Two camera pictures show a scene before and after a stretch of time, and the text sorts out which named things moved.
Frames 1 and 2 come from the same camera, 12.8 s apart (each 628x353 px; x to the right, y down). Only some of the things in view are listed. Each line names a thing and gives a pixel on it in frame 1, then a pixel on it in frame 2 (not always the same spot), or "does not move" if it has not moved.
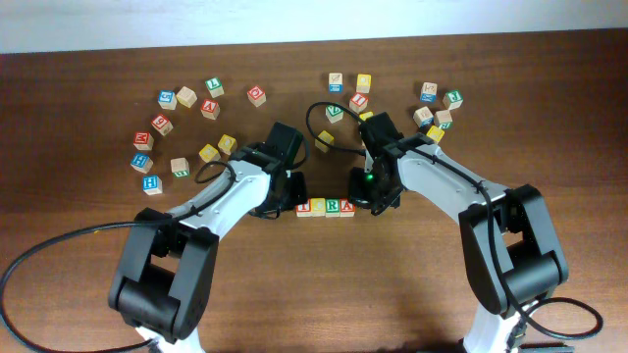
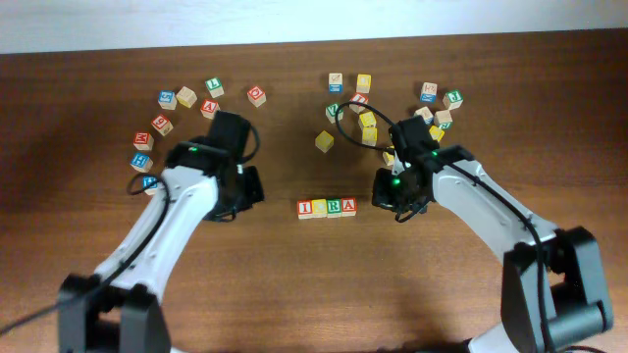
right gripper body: (368, 188) to (393, 191)
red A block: (346, 208) does not move
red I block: (303, 210) does not move
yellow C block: (317, 207) does not move
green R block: (333, 208) does not move
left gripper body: (296, 193) to (249, 190)
